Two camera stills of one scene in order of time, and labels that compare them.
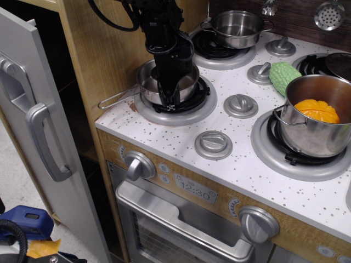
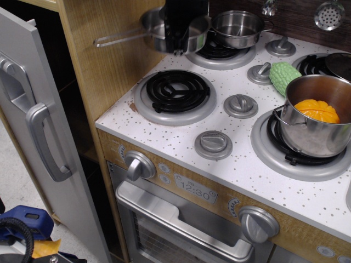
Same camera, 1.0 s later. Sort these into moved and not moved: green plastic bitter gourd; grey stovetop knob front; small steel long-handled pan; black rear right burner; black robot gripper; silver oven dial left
Moved: small steel long-handled pan; black robot gripper
Not moved: grey stovetop knob front; silver oven dial left; black rear right burner; green plastic bitter gourd
